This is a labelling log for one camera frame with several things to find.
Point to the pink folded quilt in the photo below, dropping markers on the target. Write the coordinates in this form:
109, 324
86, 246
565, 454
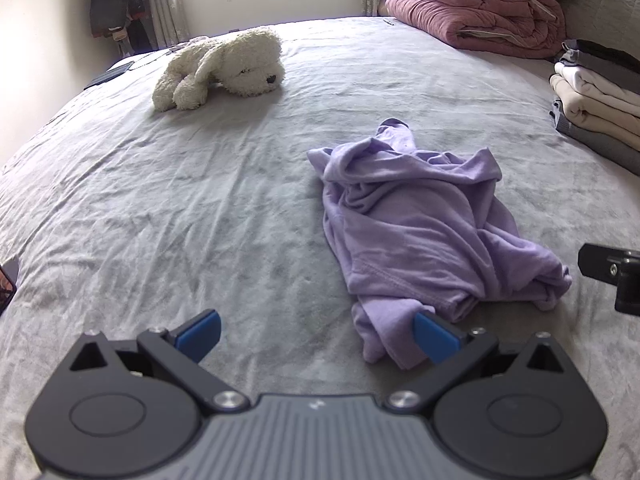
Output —
480, 15

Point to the white plush dog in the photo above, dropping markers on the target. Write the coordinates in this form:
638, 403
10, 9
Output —
235, 60

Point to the grey knit folded sweater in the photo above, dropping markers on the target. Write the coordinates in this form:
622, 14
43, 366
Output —
600, 140

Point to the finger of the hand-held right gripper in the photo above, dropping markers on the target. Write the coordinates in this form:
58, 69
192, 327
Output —
597, 260

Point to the lavender pants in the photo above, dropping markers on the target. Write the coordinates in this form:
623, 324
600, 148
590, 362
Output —
410, 220

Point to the dark grey folded sweater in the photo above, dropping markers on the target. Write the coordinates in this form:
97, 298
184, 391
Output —
570, 57

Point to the black folded garment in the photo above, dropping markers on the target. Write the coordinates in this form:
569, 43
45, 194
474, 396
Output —
610, 55

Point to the grey quilted headboard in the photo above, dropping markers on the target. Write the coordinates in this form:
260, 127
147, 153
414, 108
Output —
605, 0

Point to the white folded sweatshirt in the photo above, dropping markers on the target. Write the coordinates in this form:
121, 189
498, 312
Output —
595, 80

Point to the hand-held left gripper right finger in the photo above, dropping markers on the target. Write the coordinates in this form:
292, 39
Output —
435, 337

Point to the smartphone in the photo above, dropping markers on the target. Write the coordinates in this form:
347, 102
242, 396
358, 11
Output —
7, 285

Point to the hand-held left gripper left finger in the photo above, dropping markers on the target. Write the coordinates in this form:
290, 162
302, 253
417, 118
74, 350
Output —
200, 334

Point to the grey bed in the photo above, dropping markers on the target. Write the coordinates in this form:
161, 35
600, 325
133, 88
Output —
150, 185

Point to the dark tablet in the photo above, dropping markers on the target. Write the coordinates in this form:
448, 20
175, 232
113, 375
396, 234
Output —
110, 74

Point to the hanging dark jackets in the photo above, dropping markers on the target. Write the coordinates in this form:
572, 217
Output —
112, 0

